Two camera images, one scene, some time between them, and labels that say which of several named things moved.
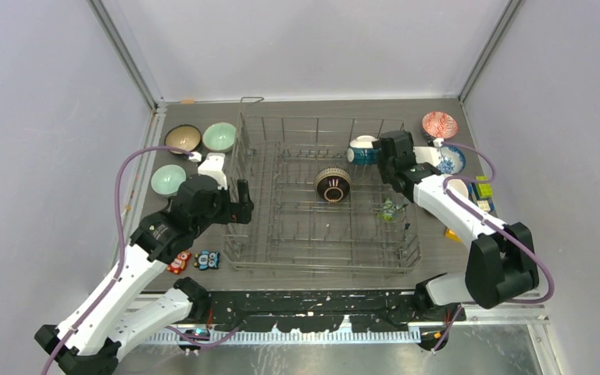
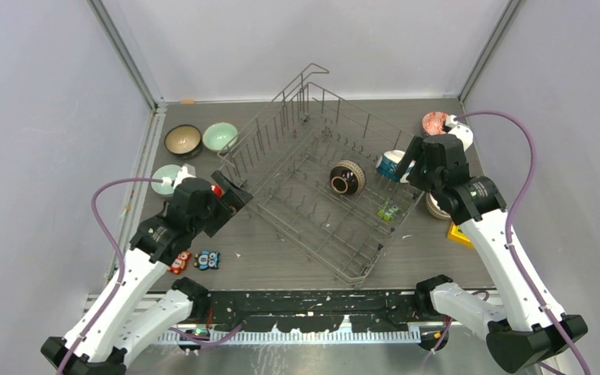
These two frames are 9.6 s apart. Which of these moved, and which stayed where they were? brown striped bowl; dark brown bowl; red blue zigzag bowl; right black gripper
Moved: right black gripper; brown striped bowl
Stayed: dark brown bowl; red blue zigzag bowl
